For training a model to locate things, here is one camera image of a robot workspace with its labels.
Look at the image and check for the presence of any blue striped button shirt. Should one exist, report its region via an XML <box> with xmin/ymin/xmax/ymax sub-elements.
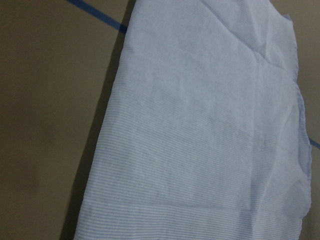
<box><xmin>74</xmin><ymin>0</ymin><xmax>312</xmax><ymax>240</ymax></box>

